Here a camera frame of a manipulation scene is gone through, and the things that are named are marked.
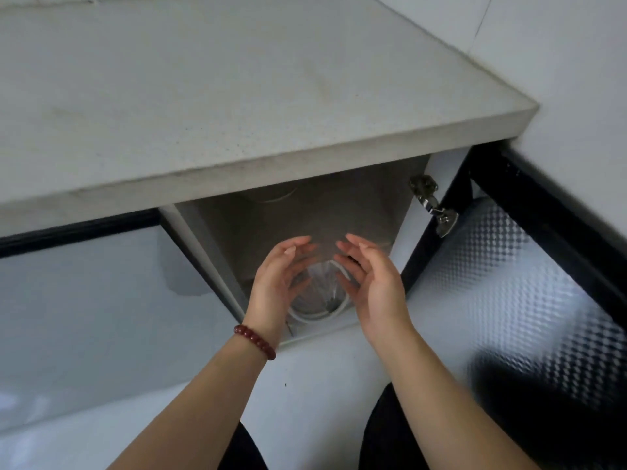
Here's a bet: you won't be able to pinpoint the person's left hand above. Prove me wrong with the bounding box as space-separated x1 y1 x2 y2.
242 234 320 349

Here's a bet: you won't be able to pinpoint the person's right hand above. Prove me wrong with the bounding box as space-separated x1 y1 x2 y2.
332 233 418 356

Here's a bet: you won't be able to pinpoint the white plate pale flowers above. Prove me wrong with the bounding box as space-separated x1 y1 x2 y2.
253 184 298 205

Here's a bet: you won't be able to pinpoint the black-framed grey cabinet door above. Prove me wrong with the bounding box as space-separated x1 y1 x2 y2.
401 141 627 470

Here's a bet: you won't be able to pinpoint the person's left forearm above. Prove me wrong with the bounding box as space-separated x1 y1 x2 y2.
107 337 275 470

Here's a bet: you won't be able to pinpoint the person's right forearm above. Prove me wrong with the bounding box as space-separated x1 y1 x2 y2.
381 327 539 470

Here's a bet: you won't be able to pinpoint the metal cabinet hinge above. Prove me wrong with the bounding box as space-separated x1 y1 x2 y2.
409 174 460 239

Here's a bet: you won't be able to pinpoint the person's black trousers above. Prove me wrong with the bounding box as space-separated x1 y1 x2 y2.
217 384 432 470

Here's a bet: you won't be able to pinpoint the plain grey cabinet door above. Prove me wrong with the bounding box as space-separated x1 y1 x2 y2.
0 208 241 431

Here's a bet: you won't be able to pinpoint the bagged white hose coil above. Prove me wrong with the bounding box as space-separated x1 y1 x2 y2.
286 258 353 324

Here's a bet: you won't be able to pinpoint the red bead bracelet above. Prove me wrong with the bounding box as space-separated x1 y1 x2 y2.
233 324 277 362

